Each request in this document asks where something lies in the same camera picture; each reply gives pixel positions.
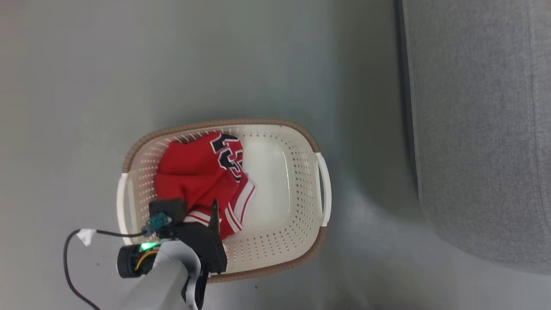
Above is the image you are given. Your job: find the white cable tag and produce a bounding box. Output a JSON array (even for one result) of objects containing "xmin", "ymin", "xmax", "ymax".
[{"xmin": 77, "ymin": 228, "xmax": 97, "ymax": 246}]

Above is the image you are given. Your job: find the cream perforated laundry basket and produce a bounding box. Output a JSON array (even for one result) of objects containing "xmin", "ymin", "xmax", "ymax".
[{"xmin": 116, "ymin": 119, "xmax": 332, "ymax": 283}]

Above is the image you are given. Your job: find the grey fabric sofa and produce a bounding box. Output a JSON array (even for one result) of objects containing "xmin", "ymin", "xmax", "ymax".
[{"xmin": 394, "ymin": 0, "xmax": 551, "ymax": 275}]

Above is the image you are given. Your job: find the red basketball jersey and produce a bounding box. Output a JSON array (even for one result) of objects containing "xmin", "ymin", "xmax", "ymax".
[{"xmin": 155, "ymin": 132, "xmax": 256, "ymax": 240}]

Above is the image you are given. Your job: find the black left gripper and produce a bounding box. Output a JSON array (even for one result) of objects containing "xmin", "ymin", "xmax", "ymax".
[{"xmin": 172, "ymin": 198, "xmax": 228, "ymax": 274}]

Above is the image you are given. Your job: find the thin black cable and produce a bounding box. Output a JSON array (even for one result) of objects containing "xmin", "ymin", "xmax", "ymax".
[{"xmin": 63, "ymin": 228, "xmax": 149, "ymax": 310}]

